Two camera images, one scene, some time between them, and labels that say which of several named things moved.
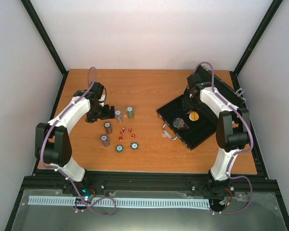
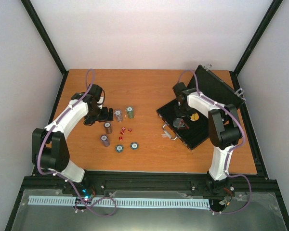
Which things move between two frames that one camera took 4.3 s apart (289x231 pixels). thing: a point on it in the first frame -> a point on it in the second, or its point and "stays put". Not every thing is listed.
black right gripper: [190, 107] -> [180, 114]
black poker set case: [189, 118] stays put
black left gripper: [91, 117] stays put
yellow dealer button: [193, 116] stays put
